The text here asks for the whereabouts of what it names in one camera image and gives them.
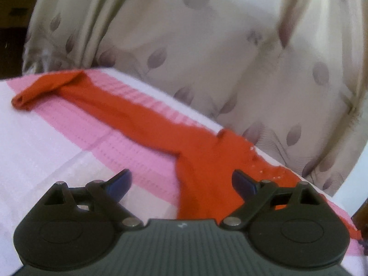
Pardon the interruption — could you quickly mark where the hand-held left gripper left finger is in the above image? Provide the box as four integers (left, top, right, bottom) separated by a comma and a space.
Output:
43, 169, 144, 232

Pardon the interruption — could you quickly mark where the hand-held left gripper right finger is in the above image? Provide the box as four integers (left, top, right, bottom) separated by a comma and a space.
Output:
220, 170, 325, 232

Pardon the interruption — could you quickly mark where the red small garment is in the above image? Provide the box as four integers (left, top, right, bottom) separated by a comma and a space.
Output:
11, 69, 363, 240

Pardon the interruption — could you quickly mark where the pink white checked bed sheet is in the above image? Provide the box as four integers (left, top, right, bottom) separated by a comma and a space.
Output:
0, 68, 368, 276

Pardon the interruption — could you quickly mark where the beige leaf print curtain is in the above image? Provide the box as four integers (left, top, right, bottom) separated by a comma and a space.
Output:
21, 0, 368, 197

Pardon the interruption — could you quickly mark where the dark wooden furniture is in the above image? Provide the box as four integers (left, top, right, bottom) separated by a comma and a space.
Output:
0, 0, 43, 79

